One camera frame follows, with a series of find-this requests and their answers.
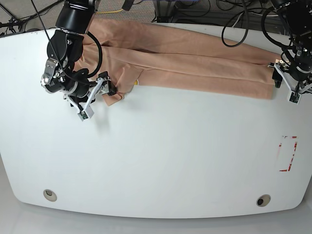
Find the peach T-shirt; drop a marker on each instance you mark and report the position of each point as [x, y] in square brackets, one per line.
[153, 55]

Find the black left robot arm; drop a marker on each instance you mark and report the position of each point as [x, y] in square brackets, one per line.
[296, 18]

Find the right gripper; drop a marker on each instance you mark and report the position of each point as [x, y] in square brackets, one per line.
[63, 78]

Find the table grommet hole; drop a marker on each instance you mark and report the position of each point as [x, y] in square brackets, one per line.
[263, 200]
[50, 195]

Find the red tape rectangle marking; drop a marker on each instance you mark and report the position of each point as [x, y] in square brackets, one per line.
[286, 152]

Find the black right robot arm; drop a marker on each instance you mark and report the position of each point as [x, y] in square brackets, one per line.
[65, 48]

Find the right table grommet hole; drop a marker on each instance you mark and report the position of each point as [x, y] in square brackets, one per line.
[263, 200]

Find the left table grommet hole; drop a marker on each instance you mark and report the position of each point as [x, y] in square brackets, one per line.
[50, 195]

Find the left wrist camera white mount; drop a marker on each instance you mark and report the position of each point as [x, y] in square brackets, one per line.
[298, 82]

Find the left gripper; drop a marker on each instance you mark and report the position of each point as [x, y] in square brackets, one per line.
[297, 57]

